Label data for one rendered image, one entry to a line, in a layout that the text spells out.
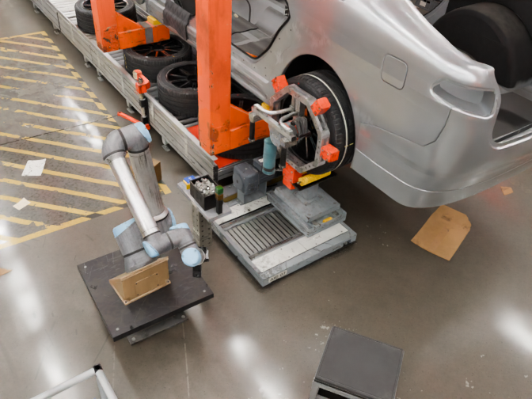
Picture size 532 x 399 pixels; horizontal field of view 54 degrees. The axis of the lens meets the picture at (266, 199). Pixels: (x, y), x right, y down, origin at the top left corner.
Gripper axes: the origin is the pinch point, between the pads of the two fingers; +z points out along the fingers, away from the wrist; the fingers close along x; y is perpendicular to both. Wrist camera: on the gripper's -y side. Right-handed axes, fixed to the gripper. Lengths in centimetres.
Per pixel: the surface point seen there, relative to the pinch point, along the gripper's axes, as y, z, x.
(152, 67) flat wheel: 162, 182, 93
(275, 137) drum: 79, 36, -33
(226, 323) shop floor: -39, 36, -14
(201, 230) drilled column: 16, 68, 13
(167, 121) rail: 103, 135, 62
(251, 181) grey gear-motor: 54, 83, -17
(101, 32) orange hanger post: 185, 164, 137
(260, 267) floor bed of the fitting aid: -5, 61, -30
